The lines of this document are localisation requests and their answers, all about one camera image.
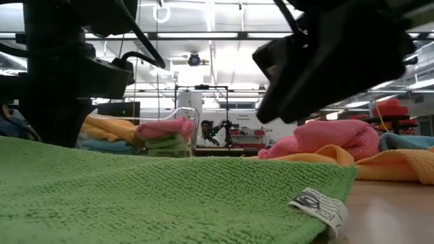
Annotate pink microfiber towel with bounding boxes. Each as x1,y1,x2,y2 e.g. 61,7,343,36
258,119,380,161
134,117,195,142

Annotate red storage bins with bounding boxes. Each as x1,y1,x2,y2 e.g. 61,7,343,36
349,98,418,134

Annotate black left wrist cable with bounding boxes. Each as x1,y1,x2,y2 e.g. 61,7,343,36
113,0,167,70

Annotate orange microfiber towel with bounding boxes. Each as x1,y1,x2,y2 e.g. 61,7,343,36
81,115,144,148
250,144,434,186

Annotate yellow hanging cord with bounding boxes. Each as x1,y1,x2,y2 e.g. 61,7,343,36
369,88,389,133

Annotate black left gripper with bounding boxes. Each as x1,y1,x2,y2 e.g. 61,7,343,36
0,32,96,148

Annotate black computer monitor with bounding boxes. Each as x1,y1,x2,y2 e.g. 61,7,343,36
97,101,141,125

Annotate clear plastic bin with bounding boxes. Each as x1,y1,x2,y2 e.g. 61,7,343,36
77,106,201,159

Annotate white shelf with red bins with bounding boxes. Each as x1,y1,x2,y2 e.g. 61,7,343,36
230,127,272,149

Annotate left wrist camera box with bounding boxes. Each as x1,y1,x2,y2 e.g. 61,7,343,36
81,56,136,100

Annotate blue microfiber towel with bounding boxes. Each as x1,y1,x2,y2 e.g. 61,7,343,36
79,139,140,156
378,131,434,153

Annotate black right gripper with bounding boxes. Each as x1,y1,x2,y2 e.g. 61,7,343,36
252,0,416,125

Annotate person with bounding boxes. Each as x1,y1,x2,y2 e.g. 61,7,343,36
196,119,220,148

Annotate black ceiling light rail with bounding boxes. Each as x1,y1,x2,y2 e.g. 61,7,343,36
0,31,434,41

